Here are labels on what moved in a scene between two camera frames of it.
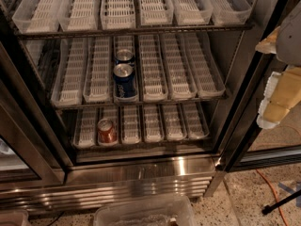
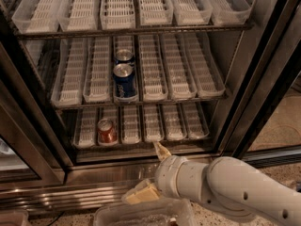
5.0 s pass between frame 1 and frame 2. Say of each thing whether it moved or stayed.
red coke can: stayed
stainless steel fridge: stayed
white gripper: moved
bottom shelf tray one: stayed
